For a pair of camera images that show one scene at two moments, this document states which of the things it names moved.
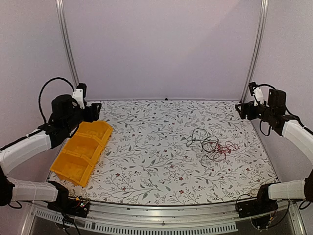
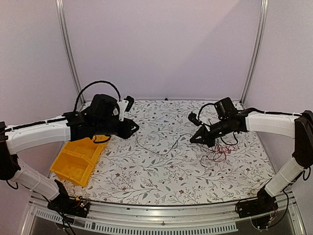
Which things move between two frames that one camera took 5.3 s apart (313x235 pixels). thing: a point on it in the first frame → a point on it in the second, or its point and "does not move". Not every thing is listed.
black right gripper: (245, 105) → (207, 138)
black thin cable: (209, 144) → (175, 146)
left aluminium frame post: (59, 8) does not move
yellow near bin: (69, 166) does not move
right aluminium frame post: (259, 48) does not move
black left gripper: (93, 109) → (129, 124)
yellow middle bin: (86, 145) does not move
